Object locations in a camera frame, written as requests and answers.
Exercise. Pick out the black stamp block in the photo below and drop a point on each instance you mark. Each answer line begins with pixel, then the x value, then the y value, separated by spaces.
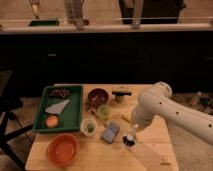
pixel 120 93

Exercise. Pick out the grey triangular cloth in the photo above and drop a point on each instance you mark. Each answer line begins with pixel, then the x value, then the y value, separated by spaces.
pixel 57 108

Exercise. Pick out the orange plastic bowl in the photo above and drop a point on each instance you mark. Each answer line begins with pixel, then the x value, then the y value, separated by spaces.
pixel 61 151

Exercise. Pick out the green translucent cup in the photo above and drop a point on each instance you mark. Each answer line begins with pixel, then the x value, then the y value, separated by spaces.
pixel 103 112

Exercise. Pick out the dark grapes bunch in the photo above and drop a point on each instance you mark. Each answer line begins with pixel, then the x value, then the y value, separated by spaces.
pixel 59 93

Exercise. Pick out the green plastic tray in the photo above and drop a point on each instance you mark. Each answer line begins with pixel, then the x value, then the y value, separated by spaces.
pixel 71 115

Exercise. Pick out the white cup with greens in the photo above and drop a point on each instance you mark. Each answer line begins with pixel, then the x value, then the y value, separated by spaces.
pixel 88 127

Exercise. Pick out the blue sponge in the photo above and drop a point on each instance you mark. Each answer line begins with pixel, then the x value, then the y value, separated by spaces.
pixel 110 133

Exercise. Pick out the dark red bowl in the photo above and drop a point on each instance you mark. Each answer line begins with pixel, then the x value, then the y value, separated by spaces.
pixel 97 97

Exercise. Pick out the orange fruit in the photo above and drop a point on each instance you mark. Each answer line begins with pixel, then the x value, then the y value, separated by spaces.
pixel 52 121

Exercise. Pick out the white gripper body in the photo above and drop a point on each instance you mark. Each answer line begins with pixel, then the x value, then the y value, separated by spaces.
pixel 133 130

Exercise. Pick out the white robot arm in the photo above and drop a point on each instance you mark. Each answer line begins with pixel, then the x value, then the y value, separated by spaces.
pixel 156 100

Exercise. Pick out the black chair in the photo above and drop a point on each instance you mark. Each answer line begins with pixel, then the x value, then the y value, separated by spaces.
pixel 9 101

